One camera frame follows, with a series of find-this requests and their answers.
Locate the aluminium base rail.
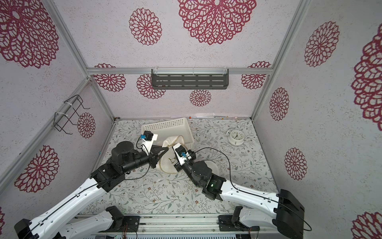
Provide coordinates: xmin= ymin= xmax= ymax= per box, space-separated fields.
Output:
xmin=84 ymin=214 xmax=275 ymax=239

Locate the black wire wall rack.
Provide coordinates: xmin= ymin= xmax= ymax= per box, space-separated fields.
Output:
xmin=53 ymin=94 xmax=90 ymax=135

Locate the white round alarm clock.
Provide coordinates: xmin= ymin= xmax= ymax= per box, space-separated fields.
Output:
xmin=226 ymin=129 xmax=245 ymax=146

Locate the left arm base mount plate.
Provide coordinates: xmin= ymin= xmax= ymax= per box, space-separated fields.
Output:
xmin=103 ymin=216 xmax=141 ymax=233

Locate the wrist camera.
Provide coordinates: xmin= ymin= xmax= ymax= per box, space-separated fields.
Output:
xmin=140 ymin=130 xmax=158 ymax=155
xmin=172 ymin=143 xmax=192 ymax=166

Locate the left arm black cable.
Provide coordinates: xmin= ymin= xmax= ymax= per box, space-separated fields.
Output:
xmin=119 ymin=137 xmax=152 ymax=181

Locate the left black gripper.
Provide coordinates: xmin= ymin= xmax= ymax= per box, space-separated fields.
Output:
xmin=122 ymin=145 xmax=169 ymax=174

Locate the dark grey wall shelf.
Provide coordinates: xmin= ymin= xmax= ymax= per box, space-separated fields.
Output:
xmin=151 ymin=69 xmax=229 ymax=90

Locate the white round plate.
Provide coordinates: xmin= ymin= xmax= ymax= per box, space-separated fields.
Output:
xmin=156 ymin=135 xmax=186 ymax=174

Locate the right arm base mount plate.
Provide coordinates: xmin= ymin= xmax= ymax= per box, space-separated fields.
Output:
xmin=218 ymin=215 xmax=260 ymax=232

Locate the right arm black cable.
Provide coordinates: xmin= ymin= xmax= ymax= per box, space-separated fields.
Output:
xmin=190 ymin=147 xmax=312 ymax=233

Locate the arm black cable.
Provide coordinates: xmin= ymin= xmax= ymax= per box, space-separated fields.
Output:
xmin=119 ymin=137 xmax=152 ymax=181
xmin=190 ymin=147 xmax=312 ymax=233

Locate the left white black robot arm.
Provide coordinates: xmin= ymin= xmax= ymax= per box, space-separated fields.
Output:
xmin=15 ymin=141 xmax=169 ymax=239

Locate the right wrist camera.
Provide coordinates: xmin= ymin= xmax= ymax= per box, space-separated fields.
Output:
xmin=172 ymin=143 xmax=192 ymax=166

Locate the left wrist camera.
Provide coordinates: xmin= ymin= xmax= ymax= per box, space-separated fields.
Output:
xmin=140 ymin=130 xmax=158 ymax=155

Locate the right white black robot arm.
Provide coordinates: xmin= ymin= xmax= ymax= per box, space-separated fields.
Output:
xmin=174 ymin=147 xmax=305 ymax=239

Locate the white perforated plastic basket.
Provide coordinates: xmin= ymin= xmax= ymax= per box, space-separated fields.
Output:
xmin=141 ymin=118 xmax=195 ymax=149

